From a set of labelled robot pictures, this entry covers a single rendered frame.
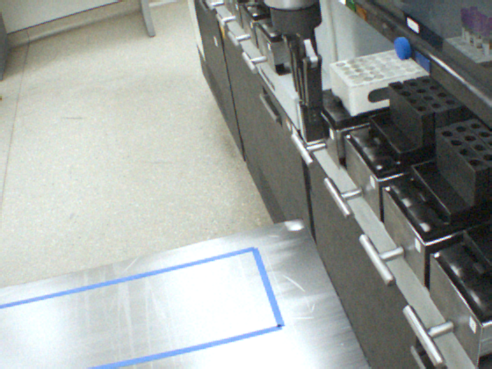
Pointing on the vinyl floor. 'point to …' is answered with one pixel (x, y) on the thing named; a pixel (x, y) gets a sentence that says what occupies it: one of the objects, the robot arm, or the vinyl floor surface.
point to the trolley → (188, 310)
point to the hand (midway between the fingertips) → (311, 119)
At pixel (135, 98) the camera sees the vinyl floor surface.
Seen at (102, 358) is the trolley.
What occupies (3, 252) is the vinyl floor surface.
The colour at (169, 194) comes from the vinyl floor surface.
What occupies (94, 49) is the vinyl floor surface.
